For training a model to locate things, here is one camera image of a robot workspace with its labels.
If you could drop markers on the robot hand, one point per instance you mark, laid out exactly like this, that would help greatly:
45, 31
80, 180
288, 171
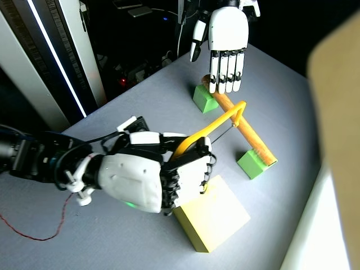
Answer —
227, 28
129, 180

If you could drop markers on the yellow toy hacksaw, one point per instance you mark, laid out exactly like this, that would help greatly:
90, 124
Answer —
222, 118

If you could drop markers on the wooden dowel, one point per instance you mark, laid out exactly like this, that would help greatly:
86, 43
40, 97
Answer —
253, 137

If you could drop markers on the grey table cloth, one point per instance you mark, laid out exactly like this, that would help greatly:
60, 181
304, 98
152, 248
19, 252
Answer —
112, 242

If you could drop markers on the green foam block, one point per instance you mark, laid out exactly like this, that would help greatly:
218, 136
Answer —
250, 166
202, 97

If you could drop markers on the grey flat device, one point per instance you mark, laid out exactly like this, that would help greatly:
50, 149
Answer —
140, 12

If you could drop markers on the yellow cube block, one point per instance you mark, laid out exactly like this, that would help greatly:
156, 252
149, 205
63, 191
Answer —
216, 219

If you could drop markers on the black phone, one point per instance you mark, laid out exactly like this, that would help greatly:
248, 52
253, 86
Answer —
126, 3

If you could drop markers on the white panel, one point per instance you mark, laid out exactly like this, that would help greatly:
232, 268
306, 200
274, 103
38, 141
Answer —
28, 84

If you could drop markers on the tan blurred board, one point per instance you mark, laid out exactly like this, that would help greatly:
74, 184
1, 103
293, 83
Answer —
340, 112

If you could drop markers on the white backdrop sheet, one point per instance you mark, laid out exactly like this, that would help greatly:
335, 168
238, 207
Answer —
315, 225

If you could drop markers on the white post with light strip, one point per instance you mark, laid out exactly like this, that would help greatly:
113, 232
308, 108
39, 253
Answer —
81, 56

